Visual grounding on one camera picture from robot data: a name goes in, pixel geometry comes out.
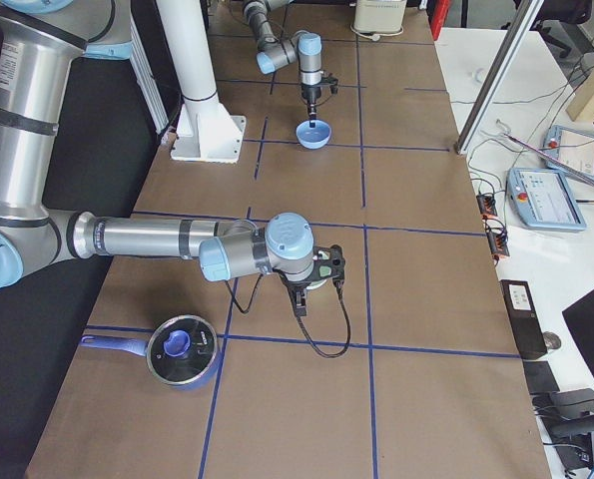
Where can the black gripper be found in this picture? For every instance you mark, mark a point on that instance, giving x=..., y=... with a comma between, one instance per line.
x=310, y=93
x=296, y=288

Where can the blue bowl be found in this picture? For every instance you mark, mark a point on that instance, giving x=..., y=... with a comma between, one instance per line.
x=313, y=135

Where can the green bowl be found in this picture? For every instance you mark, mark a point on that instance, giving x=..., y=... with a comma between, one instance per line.
x=316, y=284

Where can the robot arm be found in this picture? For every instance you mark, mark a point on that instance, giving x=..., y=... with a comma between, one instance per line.
x=275, y=53
x=101, y=157

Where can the silver toaster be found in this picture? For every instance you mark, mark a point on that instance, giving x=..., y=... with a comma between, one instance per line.
x=379, y=16

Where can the white mounting pillar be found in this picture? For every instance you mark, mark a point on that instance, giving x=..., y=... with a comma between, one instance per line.
x=206, y=131

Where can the blue saucepan with lid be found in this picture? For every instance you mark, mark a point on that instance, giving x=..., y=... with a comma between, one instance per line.
x=183, y=352

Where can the orange terminal connector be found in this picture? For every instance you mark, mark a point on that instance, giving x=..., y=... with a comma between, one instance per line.
x=495, y=229

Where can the black power box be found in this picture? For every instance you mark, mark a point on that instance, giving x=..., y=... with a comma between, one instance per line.
x=523, y=319

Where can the near teach pendant tablet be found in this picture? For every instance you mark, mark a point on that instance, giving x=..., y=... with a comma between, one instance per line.
x=543, y=200

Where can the teach pendant tablet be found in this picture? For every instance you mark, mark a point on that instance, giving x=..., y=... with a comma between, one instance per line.
x=543, y=200
x=571, y=148

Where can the far teach pendant tablet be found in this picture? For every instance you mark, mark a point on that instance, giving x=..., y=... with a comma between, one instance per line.
x=571, y=148

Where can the aluminium frame post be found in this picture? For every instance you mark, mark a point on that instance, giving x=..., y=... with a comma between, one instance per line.
x=525, y=16

